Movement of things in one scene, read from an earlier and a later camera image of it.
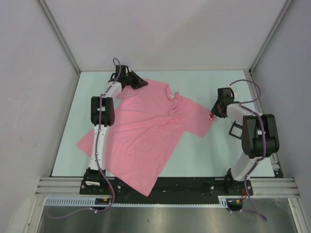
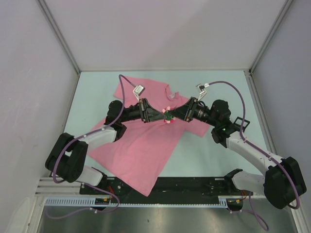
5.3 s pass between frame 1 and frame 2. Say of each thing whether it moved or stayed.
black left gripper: moved
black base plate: stayed
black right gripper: moved
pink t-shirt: stayed
